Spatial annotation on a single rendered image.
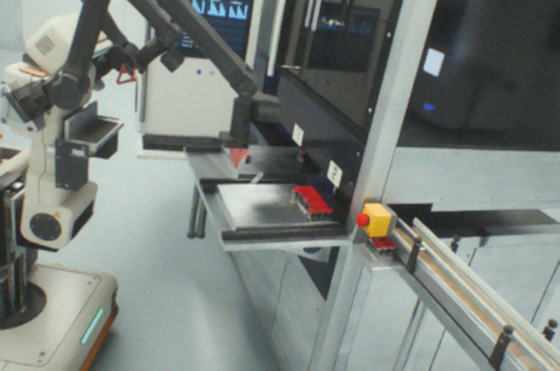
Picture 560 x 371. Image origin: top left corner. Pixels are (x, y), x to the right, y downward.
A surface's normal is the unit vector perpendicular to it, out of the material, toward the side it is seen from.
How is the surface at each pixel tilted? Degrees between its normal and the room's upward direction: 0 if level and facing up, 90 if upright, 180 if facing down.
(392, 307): 90
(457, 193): 90
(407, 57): 90
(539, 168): 90
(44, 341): 0
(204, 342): 0
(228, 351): 0
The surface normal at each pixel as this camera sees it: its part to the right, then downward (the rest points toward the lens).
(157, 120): 0.27, 0.42
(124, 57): 0.04, 0.54
